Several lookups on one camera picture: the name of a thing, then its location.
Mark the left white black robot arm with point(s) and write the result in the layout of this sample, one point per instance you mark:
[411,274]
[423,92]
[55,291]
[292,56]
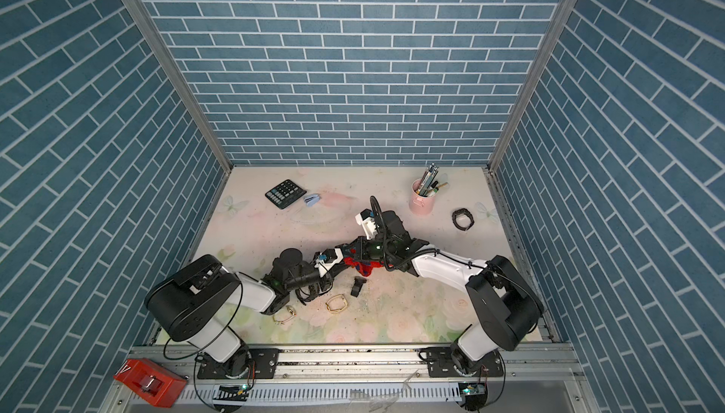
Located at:
[186,303]

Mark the light blue stapler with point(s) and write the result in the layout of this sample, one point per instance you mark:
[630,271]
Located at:
[312,199]

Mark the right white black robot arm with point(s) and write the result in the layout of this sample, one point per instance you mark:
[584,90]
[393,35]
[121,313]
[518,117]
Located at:
[505,305]

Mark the red blue towel cloth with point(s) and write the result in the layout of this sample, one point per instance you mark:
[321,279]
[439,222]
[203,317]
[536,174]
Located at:
[362,266]

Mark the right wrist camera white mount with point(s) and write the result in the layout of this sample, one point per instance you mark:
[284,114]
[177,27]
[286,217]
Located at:
[368,222]

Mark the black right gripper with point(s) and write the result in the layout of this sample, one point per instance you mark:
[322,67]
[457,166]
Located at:
[364,250]

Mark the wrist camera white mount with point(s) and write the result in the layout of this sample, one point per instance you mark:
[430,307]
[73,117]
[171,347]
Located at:
[368,222]
[325,261]

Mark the gold watch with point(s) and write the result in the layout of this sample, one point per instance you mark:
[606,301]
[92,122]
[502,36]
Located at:
[337,304]
[284,315]

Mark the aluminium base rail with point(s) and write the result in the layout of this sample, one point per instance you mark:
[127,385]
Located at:
[537,377]

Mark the pink pen holder cup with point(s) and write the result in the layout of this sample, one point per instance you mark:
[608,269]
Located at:
[420,205]

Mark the gold watch right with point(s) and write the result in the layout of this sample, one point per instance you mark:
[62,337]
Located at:
[337,304]

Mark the red box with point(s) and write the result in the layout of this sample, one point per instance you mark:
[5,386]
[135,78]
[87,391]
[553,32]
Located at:
[151,382]

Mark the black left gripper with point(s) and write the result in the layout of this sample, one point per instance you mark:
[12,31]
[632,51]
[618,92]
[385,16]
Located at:
[327,280]

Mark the gold watch left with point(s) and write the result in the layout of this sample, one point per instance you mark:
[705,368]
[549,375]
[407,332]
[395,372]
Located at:
[284,315]

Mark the pens in cup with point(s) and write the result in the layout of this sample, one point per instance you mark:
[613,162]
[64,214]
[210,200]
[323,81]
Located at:
[428,182]

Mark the black desktop calculator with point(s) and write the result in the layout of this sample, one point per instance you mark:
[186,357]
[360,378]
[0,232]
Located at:
[285,194]

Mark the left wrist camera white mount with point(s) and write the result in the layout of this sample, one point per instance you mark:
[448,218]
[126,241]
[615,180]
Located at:
[325,261]

